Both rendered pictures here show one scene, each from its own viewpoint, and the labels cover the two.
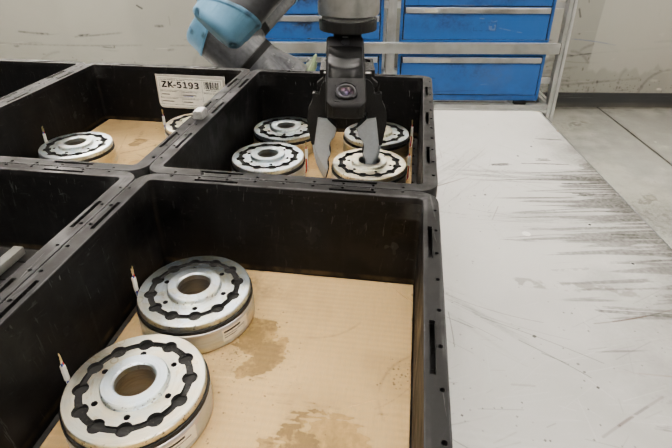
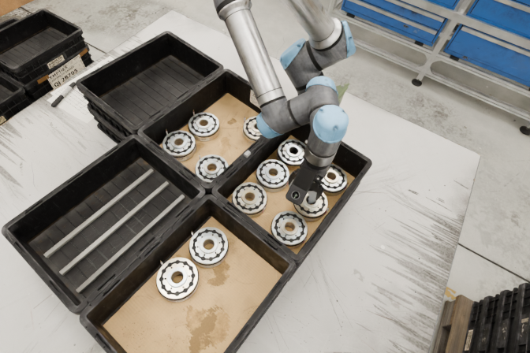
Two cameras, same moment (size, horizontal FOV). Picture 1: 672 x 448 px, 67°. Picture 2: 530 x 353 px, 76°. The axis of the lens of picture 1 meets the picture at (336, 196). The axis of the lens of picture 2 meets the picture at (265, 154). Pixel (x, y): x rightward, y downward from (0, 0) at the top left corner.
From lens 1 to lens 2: 60 cm
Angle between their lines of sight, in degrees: 30
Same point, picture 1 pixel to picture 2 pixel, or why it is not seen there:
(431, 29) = (496, 14)
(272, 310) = (231, 260)
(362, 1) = (320, 162)
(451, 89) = (487, 61)
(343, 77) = (298, 187)
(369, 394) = (239, 312)
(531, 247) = (377, 256)
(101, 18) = not seen: outside the picture
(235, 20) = (270, 134)
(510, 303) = (341, 280)
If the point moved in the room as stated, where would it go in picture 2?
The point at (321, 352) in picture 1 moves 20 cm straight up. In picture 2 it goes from (235, 287) to (237, 264)
